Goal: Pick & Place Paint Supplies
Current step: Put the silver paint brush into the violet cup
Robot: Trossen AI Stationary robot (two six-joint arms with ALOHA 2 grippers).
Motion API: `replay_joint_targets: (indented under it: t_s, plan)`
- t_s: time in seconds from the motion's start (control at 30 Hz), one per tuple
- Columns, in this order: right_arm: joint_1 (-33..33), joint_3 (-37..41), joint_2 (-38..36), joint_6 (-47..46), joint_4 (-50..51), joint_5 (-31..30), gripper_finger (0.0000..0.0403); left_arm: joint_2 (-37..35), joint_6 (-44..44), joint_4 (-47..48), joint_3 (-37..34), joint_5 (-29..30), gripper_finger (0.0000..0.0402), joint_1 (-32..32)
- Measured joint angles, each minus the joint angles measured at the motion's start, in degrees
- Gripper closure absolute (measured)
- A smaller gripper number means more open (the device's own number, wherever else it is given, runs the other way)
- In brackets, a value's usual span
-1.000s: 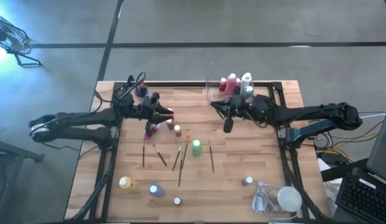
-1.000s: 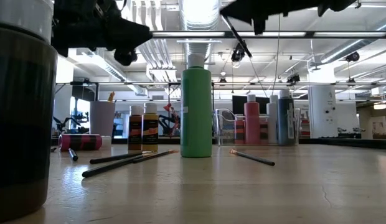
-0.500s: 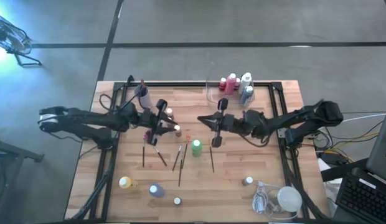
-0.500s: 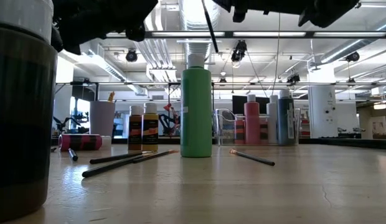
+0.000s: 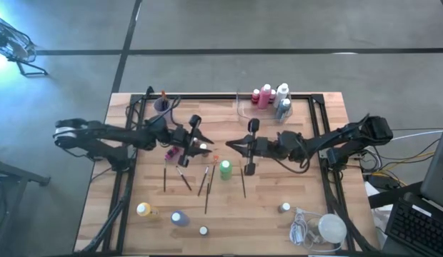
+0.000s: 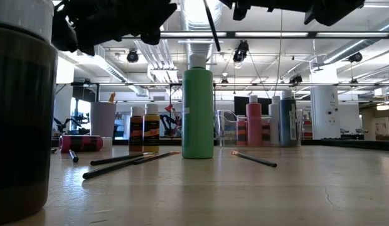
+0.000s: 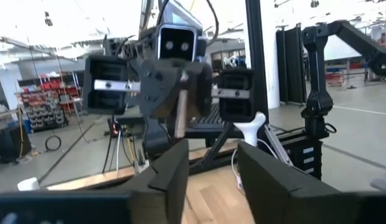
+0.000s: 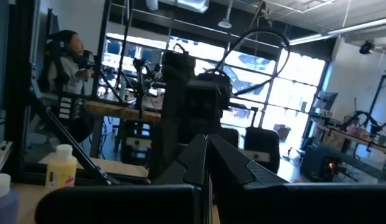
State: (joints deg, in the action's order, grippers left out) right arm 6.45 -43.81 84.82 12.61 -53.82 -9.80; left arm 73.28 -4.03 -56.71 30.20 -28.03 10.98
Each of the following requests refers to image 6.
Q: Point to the thin black paintbrush tan bristles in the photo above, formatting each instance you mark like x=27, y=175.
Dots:
x=257, y=160

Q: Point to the black background screen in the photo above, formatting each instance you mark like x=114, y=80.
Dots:
x=240, y=105

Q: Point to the black fan paintbrush orange bristles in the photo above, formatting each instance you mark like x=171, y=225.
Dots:
x=157, y=157

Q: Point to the thin black paintbrush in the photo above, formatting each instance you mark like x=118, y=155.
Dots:
x=109, y=169

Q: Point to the small brown paint bottle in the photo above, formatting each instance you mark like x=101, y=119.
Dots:
x=136, y=132

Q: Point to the black paintbrush pale bristles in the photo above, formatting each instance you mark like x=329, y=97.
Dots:
x=116, y=159

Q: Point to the magenta paint bottle black label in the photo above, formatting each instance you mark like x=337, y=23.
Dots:
x=81, y=143

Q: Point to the white round pillar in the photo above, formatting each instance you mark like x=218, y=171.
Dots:
x=324, y=119

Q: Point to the large teal paint bottle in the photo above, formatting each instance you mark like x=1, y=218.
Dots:
x=287, y=125

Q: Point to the silver ventilation duct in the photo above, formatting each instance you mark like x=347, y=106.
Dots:
x=200, y=14

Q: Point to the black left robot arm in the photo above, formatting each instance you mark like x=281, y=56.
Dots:
x=72, y=28

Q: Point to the black ceiling spotlight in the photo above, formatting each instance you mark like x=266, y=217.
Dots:
x=295, y=79
x=241, y=50
x=132, y=56
x=355, y=57

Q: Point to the black overhead light bar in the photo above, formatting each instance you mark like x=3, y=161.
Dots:
x=229, y=34

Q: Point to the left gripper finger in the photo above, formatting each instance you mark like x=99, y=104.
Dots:
x=164, y=11

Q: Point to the background black robot arm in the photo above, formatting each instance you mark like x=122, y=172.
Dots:
x=166, y=120
x=61, y=122

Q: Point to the large pink paint bottle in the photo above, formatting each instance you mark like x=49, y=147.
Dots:
x=254, y=125

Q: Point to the large green paint bottle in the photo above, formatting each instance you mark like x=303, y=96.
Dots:
x=197, y=119

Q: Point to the lavender plastic cup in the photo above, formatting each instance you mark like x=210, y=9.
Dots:
x=103, y=120

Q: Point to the red desk lamp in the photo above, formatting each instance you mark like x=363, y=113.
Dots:
x=169, y=108

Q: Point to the glowing wall light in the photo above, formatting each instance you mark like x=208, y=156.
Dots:
x=382, y=107

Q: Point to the small ochre paint bottle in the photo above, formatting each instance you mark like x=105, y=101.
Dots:
x=151, y=132

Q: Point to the black wall panel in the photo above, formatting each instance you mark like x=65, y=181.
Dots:
x=84, y=94

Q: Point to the clear plastic bin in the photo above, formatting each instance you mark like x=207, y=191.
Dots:
x=221, y=125

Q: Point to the large white paint bottle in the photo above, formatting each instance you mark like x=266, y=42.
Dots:
x=274, y=125

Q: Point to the small pink paint bottle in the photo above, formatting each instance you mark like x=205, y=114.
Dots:
x=265, y=133

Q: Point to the small red paint bottle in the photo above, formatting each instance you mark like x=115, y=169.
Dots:
x=241, y=132

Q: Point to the long black ceiling rail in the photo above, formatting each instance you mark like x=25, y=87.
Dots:
x=338, y=84

